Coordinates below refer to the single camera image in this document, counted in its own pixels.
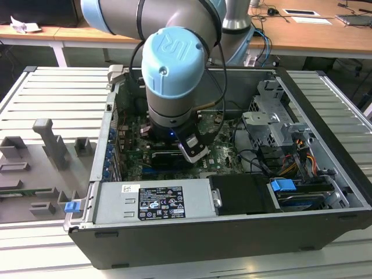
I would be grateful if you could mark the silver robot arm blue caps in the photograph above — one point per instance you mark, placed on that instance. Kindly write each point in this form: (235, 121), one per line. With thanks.
(174, 58)

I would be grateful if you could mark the crumpled white paper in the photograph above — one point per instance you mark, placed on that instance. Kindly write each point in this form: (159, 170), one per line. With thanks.
(20, 26)

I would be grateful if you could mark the wooden desk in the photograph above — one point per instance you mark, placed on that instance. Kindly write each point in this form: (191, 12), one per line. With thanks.
(29, 33)
(305, 35)

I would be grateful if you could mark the grey power supply unit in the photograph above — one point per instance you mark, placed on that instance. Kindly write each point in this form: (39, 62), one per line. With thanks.
(116, 203)

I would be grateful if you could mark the blue disk carrier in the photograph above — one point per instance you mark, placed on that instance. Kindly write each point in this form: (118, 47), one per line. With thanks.
(283, 185)

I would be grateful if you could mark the black plastic air shroud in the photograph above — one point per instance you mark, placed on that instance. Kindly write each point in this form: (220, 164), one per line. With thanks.
(241, 194)

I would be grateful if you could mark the grey parts rack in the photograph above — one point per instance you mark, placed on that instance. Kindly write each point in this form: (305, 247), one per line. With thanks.
(29, 174)

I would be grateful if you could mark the white paper sheet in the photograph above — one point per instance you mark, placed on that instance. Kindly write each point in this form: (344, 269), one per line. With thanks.
(311, 20)

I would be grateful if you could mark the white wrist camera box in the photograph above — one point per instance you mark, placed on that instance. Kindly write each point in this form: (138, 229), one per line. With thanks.
(194, 151)

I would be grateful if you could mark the black graphics card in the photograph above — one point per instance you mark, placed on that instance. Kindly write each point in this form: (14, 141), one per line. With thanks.
(165, 161)

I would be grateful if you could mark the black open PC case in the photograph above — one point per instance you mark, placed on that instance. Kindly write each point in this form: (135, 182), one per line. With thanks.
(203, 247)

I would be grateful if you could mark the black label sticker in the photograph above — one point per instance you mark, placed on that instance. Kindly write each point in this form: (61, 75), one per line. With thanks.
(160, 203)

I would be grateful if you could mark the green RAM stick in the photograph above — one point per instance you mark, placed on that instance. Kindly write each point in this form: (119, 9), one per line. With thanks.
(23, 191)

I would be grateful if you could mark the silver metal drive cage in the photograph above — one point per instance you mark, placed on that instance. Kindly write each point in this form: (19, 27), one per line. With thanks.
(261, 128)

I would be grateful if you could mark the black computer mouse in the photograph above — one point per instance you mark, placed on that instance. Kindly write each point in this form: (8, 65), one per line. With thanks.
(272, 11)

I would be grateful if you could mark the green motherboard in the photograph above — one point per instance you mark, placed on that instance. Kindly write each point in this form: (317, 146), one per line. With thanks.
(223, 154)

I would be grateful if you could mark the white plug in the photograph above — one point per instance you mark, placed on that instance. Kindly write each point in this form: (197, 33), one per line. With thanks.
(250, 60)

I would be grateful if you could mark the dark hard disk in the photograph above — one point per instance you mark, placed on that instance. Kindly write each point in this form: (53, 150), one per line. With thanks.
(299, 200)

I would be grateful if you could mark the grey case latch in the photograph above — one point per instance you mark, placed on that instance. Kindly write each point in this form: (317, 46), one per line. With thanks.
(114, 74)

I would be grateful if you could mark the grey laptop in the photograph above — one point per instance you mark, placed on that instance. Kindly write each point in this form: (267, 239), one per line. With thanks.
(354, 19)

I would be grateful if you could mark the blue case latch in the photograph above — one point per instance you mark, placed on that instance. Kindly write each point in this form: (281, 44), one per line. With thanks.
(72, 207)

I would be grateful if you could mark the black monitor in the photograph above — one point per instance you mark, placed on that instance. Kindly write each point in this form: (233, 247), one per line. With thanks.
(43, 11)

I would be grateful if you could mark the blue card retention clip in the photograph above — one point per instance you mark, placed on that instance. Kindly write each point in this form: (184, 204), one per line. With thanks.
(112, 133)
(106, 174)
(109, 151)
(107, 164)

